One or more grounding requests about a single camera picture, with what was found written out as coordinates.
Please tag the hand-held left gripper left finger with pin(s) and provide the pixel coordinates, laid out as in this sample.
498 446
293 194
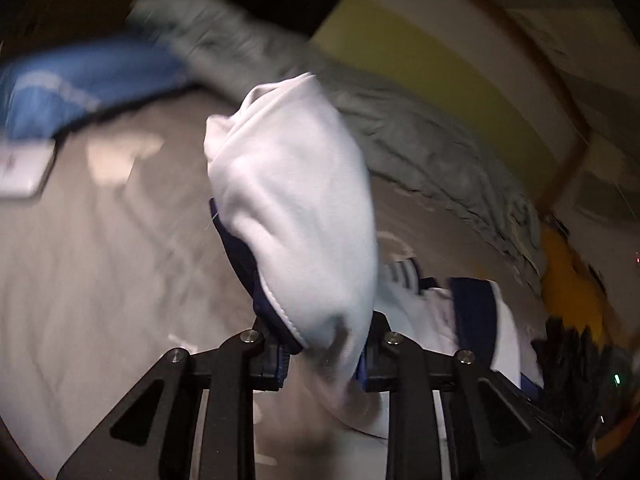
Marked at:
265 360

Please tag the white and navy varsity jacket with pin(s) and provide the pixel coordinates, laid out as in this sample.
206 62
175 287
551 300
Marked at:
290 185

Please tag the white flat box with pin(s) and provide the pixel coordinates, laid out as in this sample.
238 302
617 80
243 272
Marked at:
25 167

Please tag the yellow pillow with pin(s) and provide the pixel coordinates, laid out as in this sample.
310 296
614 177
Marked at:
570 280

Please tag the wooden bed frame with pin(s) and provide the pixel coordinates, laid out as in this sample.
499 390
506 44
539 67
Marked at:
570 165

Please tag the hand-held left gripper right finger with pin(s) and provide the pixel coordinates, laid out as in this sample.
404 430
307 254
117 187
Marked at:
375 375

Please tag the grey duvet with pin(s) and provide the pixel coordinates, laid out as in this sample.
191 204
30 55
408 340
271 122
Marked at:
400 135

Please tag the blue pillow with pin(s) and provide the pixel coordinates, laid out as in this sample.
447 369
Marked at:
75 85

